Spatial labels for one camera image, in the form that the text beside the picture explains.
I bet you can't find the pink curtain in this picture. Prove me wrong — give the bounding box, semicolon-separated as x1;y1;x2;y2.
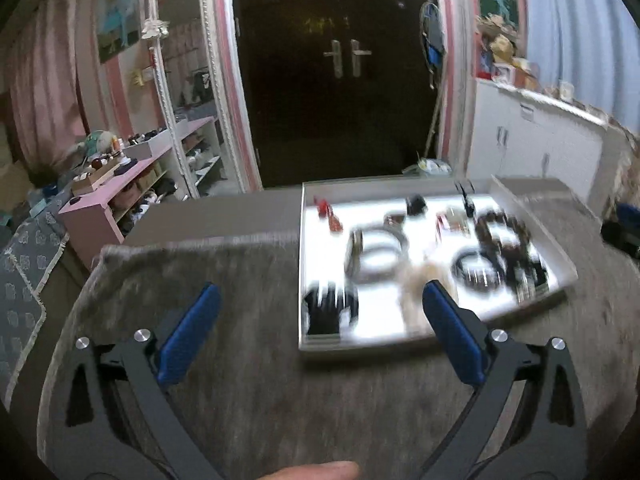
0;0;121;171

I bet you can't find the white ornate framed mirror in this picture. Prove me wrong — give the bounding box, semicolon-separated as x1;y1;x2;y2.
147;0;251;198

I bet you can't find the white tray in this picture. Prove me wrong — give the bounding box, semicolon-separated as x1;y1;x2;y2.
298;175;580;361

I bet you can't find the green white plush toy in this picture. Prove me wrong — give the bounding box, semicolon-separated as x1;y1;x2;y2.
82;130;118;156

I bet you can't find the silver bangle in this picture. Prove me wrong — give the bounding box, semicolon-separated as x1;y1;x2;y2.
357;227;410;283

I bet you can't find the red white trinket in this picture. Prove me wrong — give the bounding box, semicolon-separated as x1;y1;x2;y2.
436;209;470;236

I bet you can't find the blue patterned floor rug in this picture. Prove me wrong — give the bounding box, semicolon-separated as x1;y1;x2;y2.
0;205;68;401

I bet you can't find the leaning pole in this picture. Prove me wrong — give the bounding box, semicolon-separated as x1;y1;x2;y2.
422;90;443;161

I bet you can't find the blue curtain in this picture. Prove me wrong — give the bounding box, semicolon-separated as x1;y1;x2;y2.
522;0;640;133

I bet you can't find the brown wooden bead bracelet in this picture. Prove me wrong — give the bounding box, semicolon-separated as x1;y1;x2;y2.
474;211;532;261

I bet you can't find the dark double door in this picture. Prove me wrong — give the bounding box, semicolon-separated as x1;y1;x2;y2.
230;0;453;188

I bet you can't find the grey shaggy mat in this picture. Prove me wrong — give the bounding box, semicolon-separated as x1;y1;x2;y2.
37;232;640;480

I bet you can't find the black bangle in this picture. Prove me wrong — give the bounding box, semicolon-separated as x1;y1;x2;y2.
451;251;505;295

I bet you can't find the black strap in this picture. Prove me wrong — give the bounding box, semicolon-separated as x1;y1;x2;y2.
454;179;477;217

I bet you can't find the person's left hand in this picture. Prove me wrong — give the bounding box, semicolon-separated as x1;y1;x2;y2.
267;461;361;480

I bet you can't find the teal wall poster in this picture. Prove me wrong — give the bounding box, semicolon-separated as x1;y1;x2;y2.
95;0;141;63

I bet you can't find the silver door handle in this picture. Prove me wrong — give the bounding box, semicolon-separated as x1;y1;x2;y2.
350;39;373;78
323;39;345;79

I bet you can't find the floral cloth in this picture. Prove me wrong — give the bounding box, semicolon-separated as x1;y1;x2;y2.
612;135;640;206

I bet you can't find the yellow plush toy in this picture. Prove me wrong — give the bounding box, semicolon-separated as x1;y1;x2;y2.
490;35;516;61

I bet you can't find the pink shelf unit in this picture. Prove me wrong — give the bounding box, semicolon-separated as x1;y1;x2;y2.
59;116;223;271

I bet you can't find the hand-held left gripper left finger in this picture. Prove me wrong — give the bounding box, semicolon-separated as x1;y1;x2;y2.
37;282;226;480

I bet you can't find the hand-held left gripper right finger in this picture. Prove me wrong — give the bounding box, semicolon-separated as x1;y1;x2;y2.
417;280;588;480

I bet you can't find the dark object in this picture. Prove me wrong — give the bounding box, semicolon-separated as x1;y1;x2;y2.
600;202;640;261

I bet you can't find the white cabinet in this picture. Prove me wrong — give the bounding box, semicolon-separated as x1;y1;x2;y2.
465;80;631;216

